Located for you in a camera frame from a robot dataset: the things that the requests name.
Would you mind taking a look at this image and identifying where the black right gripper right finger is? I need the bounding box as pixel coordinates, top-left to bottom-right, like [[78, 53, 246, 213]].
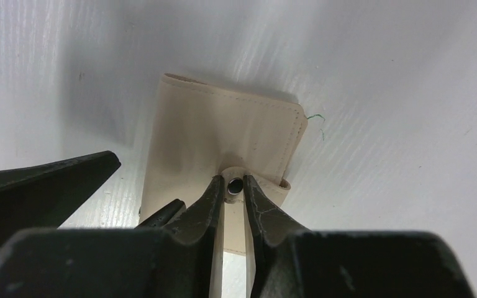
[[243, 175, 474, 297]]

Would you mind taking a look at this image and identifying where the beige leather card holder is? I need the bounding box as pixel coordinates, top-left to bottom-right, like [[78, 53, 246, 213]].
[[139, 73, 309, 256]]

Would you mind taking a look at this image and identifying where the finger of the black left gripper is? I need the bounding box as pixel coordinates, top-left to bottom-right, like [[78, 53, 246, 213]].
[[137, 199, 186, 228], [0, 151, 121, 247]]

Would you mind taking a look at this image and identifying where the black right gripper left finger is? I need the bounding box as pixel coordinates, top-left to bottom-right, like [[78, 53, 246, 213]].
[[0, 176, 225, 297]]

